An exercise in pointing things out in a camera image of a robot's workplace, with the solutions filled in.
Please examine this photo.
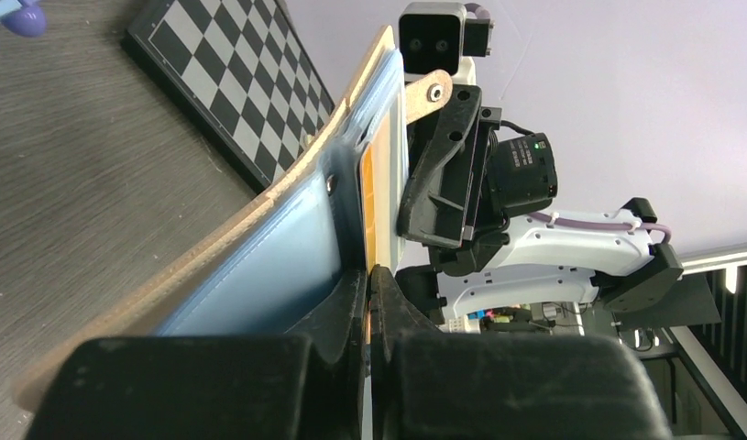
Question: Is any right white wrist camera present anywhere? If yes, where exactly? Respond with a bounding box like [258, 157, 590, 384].
[398, 1, 495, 85]

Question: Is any blue three-compartment organizer tray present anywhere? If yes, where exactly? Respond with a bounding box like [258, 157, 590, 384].
[0, 0, 48, 38]

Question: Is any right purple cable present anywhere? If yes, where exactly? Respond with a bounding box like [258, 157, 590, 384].
[464, 3, 673, 244]

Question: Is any beige leather card holder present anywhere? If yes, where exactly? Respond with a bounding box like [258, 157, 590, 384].
[11, 24, 455, 414]

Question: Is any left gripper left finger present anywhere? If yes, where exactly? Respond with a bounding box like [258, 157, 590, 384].
[27, 270, 368, 439]

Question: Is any black and white chessboard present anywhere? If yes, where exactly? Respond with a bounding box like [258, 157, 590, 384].
[122, 0, 335, 192]

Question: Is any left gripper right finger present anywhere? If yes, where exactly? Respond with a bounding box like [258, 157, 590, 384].
[370, 266, 672, 439]

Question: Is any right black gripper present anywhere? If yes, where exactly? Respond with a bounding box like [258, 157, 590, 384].
[397, 84, 558, 248]

